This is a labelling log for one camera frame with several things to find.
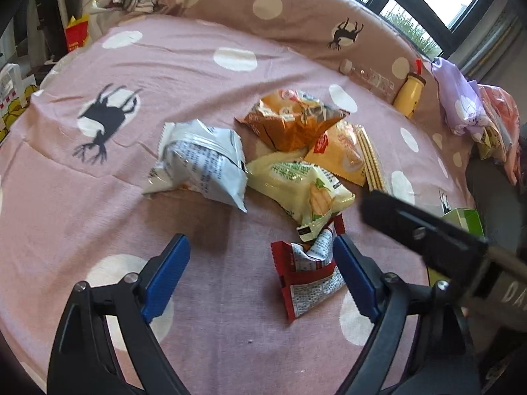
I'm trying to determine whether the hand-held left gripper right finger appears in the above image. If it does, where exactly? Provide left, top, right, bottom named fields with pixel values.
left=333, top=234, right=482, bottom=395

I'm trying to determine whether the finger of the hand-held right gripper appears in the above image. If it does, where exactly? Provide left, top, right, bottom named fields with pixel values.
left=361, top=190, right=489, bottom=277

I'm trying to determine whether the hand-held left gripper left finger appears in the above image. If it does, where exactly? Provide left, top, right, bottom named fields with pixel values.
left=47, top=234, right=191, bottom=395

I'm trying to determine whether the red snack packet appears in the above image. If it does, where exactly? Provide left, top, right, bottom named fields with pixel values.
left=270, top=214, right=347, bottom=323

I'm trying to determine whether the striped biscuit stick packet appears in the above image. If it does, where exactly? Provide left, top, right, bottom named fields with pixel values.
left=353, top=124, right=390, bottom=193

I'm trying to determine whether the orange-yellow packet with red label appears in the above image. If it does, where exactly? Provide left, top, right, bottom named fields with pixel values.
left=303, top=122, right=368, bottom=187

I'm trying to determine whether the orange chip bag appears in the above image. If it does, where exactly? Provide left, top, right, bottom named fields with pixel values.
left=235, top=88, right=351, bottom=154

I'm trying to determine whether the green box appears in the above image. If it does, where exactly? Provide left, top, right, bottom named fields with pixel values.
left=440, top=208, right=485, bottom=238

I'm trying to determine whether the dark grey cloth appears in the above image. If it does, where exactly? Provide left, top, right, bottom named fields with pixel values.
left=464, top=123, right=527, bottom=258

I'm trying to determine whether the pink polka dot bedsheet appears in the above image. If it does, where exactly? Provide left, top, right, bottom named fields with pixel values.
left=0, top=14, right=478, bottom=395

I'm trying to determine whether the pale yellow snack packet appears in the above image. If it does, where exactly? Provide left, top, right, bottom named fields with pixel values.
left=246, top=150, right=356, bottom=243

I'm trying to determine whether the white snack packet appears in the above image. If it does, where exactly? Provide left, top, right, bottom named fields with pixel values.
left=142, top=118, right=249, bottom=213

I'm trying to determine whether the yellow bottle with red cap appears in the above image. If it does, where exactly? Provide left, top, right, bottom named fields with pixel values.
left=392, top=59, right=427, bottom=119

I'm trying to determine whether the purple floral cloth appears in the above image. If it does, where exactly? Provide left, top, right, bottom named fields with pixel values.
left=430, top=57, right=497, bottom=143

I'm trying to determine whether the clear plastic bottle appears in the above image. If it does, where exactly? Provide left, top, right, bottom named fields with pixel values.
left=339, top=59, right=397, bottom=100

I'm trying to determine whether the white fried chicken paper bag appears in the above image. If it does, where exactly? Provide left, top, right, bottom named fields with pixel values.
left=0, top=63, right=39, bottom=143

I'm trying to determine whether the brown polka dot pillow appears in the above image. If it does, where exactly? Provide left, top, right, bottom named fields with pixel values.
left=161, top=0, right=468, bottom=173

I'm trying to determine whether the red paper bag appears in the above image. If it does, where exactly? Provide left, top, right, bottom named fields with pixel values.
left=65, top=15, right=91, bottom=53

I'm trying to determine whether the black tower appliance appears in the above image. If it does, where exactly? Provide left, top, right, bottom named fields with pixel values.
left=35, top=0, right=69, bottom=60

